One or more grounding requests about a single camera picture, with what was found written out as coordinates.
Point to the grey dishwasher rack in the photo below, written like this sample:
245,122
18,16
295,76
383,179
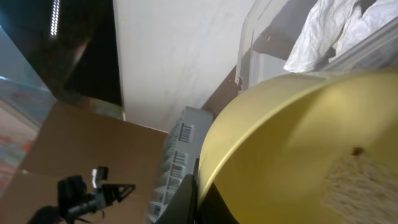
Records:
181,152

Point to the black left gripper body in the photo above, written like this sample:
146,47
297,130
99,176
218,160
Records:
74,201

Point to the yellow bowl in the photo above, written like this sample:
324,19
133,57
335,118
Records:
302,149

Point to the white paper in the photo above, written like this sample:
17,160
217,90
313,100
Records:
337,24

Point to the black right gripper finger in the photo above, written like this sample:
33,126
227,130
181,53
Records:
183,206

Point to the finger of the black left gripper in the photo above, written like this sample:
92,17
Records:
117,192

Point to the clear plastic bin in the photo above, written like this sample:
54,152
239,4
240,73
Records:
271,29

